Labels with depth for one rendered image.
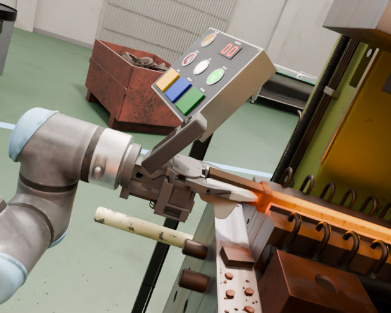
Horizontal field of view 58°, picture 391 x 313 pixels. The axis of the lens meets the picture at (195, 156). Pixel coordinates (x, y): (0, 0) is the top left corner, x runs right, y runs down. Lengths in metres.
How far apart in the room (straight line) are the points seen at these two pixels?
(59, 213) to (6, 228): 0.11
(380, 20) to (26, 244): 0.51
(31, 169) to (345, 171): 0.60
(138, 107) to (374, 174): 2.77
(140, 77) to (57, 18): 4.22
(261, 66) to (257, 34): 7.26
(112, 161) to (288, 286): 0.29
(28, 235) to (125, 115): 2.88
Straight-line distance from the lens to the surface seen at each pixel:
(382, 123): 0.80
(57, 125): 0.55
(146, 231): 1.04
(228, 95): 0.93
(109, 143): 0.53
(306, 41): 8.87
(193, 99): 0.95
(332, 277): 0.51
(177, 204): 0.55
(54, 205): 0.59
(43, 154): 0.55
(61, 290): 1.70
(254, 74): 0.95
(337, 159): 0.79
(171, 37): 7.50
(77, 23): 7.31
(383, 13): 0.47
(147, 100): 3.39
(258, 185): 0.57
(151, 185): 0.56
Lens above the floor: 1.22
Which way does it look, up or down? 21 degrees down
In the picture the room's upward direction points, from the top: 21 degrees clockwise
